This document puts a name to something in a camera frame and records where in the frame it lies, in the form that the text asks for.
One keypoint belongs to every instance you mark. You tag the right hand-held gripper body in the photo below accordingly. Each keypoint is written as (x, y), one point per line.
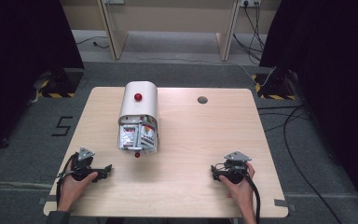
(234, 168)

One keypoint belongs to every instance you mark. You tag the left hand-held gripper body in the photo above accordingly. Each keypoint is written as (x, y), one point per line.
(84, 165)

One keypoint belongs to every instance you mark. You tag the white bread box red knobs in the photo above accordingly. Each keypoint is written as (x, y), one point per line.
(138, 107)

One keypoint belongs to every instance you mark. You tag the person's right hand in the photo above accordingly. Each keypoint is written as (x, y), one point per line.
(240, 193)

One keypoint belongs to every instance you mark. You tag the person's left hand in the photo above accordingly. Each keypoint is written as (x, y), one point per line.
(71, 189)

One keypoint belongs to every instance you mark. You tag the silver foil packet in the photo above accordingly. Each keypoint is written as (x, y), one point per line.
(128, 137)

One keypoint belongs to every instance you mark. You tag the grey tape piece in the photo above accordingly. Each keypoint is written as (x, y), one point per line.
(284, 204)
(46, 200)

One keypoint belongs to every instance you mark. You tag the white packet colourful print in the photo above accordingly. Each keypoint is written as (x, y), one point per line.
(147, 135)

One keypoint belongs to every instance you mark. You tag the black stand base striped tape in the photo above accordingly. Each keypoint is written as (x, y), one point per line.
(275, 88)
(62, 84)

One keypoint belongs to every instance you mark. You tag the black curtain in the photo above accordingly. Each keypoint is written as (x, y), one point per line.
(18, 62)
(332, 77)

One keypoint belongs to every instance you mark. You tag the light wooden desk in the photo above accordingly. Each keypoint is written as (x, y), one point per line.
(167, 18)

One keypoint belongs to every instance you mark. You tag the white wall socket strip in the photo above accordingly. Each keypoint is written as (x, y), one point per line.
(114, 1)
(250, 2)

